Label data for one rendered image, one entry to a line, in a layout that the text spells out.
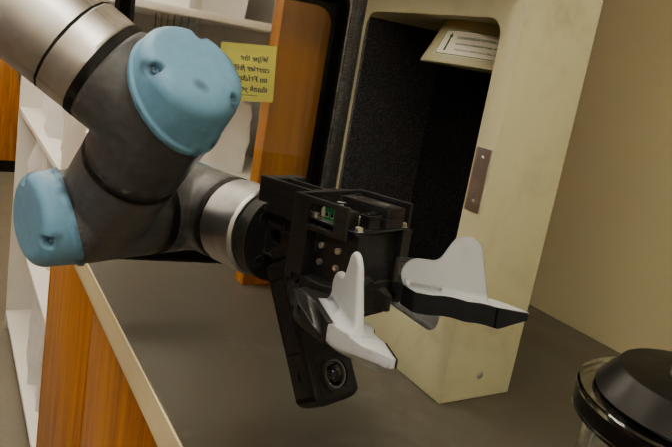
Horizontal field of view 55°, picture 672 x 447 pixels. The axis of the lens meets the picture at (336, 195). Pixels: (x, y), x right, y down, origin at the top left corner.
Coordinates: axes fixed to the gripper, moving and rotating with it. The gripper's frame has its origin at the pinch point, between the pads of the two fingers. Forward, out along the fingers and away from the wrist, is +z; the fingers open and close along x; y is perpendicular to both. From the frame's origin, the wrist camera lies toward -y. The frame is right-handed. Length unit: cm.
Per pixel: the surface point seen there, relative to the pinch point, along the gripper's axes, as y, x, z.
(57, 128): -10, 49, -177
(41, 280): -56, 44, -170
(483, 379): -17.0, 32.1, -15.3
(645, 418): 2.3, -4.3, 11.4
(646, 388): 3.3, -3.4, 10.9
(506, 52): 20.3, 26.3, -16.5
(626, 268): -8, 70, -14
